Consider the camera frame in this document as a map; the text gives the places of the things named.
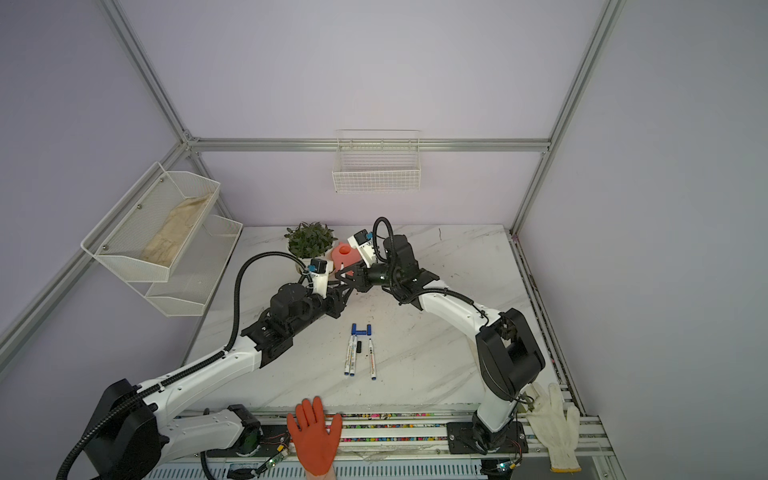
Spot right black cable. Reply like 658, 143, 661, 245
371, 216, 397, 265

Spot white marker blue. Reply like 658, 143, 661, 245
344, 335, 355, 376
348, 335, 358, 376

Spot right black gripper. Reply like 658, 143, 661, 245
335, 257, 401, 295

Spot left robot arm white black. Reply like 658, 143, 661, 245
56, 280, 353, 479

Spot left black corrugated cable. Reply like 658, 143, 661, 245
55, 250, 310, 480

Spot potted green plant white pot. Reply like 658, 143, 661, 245
284, 222, 338, 261

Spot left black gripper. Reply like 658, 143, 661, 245
289, 280, 353, 338

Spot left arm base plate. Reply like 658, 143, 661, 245
206, 424, 290, 458

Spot white knit glove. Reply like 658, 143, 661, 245
526, 382, 581, 473

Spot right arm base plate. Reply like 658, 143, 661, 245
446, 421, 529, 455

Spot pink watering can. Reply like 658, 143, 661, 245
330, 242, 362, 271

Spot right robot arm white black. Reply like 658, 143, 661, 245
336, 229, 545, 454

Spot white wire wall basket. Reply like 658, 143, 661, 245
332, 129, 422, 194

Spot white lower mesh shelf bin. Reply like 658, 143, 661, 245
141, 214, 243, 317

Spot beige glove in shelf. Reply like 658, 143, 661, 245
140, 194, 211, 267

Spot orange rubber glove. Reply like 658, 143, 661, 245
286, 396, 343, 479

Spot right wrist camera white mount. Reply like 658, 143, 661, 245
348, 229, 377, 268

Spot white mesh shelf bin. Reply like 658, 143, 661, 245
80, 163, 220, 283
141, 214, 243, 317

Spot white upper mesh shelf bin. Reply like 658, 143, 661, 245
80, 163, 220, 283

